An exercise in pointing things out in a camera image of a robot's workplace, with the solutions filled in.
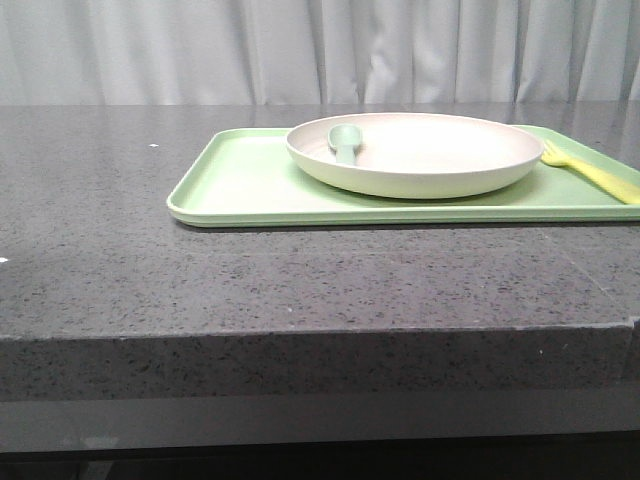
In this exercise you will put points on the beige round plate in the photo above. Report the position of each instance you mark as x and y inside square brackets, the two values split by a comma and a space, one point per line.
[418, 155]

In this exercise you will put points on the yellow plastic fork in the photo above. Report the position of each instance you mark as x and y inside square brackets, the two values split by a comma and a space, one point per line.
[615, 186]

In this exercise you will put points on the teal plastic spoon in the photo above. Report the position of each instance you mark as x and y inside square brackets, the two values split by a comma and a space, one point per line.
[345, 141]

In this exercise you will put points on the light green plastic tray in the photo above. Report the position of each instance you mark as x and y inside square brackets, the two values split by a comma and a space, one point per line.
[246, 178]

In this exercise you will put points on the grey pleated curtain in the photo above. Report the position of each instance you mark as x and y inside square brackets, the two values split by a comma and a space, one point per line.
[317, 52]

